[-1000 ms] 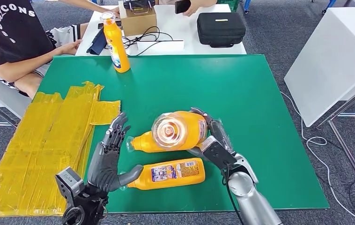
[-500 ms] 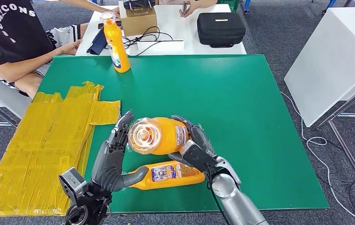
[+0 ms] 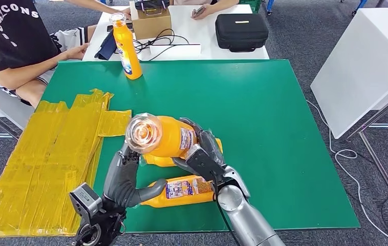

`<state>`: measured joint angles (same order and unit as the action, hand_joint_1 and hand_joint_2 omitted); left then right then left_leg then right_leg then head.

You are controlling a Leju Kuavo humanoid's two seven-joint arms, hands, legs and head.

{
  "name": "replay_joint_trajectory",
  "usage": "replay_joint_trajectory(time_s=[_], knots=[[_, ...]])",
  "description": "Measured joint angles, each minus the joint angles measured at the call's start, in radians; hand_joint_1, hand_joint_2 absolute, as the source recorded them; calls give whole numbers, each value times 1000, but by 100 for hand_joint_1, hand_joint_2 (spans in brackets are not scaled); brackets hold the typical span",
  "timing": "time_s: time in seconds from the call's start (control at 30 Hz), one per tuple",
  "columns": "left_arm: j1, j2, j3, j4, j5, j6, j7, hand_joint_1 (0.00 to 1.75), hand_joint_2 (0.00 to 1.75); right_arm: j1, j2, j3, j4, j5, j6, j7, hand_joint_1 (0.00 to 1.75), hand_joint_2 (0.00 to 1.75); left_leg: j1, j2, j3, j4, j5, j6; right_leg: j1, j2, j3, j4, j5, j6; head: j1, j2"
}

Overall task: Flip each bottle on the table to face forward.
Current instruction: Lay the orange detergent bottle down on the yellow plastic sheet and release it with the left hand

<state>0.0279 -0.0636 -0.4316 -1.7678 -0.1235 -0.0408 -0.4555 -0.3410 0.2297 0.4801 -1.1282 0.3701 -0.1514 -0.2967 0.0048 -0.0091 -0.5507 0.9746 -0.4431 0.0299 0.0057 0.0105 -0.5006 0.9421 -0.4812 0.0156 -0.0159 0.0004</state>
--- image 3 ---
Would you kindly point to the cardboard box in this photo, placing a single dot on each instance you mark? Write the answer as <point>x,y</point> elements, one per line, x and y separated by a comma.
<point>150,26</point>

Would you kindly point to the black controller device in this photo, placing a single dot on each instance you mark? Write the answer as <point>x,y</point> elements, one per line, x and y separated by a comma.
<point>151,4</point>

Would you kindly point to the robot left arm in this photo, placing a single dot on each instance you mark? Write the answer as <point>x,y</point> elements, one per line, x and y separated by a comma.
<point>102,224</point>

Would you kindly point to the person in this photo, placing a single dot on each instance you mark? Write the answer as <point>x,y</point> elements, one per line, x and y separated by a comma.
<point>106,6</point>
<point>11,34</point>
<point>214,8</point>

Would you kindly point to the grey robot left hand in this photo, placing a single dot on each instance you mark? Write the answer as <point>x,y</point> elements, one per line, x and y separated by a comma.
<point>121,183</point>

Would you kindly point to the white desk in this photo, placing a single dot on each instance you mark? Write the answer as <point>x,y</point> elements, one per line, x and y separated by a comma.
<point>194,34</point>

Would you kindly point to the black smartphone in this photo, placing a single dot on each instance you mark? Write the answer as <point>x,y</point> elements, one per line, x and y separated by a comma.
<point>199,11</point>

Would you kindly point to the black carrying case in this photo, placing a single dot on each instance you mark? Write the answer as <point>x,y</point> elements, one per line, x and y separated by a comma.
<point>241,33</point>

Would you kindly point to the navy blue pouch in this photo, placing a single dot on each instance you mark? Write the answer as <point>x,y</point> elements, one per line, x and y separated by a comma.
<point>107,47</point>

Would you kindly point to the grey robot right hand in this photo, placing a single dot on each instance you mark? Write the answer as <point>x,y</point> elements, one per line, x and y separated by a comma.
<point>212,146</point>

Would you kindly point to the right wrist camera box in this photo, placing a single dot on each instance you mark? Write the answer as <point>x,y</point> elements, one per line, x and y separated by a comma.
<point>202,163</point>

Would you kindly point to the white flat box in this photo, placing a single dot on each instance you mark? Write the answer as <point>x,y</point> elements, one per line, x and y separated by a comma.
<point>176,51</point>

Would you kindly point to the dark flat tablet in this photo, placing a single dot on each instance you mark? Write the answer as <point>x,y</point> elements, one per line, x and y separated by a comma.
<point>130,25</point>

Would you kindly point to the white cabinet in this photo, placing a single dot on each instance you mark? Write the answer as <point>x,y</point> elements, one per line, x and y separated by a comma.
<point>360,62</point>

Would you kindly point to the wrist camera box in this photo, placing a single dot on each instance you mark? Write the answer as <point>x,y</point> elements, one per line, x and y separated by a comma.
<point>85,200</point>
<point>202,163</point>

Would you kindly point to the orange detergent bottle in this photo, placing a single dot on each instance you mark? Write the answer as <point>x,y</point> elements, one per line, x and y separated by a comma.
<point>129,57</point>
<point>170,135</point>
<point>160,162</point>
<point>180,202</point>

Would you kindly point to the green plastic crate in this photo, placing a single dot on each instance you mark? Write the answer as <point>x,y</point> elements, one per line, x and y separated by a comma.
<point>251,4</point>

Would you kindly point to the metal stand frame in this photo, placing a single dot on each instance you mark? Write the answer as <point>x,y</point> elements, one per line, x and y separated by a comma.
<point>377,165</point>

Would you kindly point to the yellow taped cardboard sheet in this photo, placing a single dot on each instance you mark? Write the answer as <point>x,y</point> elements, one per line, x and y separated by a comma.
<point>44,163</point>

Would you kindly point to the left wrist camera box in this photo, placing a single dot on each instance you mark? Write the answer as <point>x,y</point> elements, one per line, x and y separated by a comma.
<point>85,200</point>

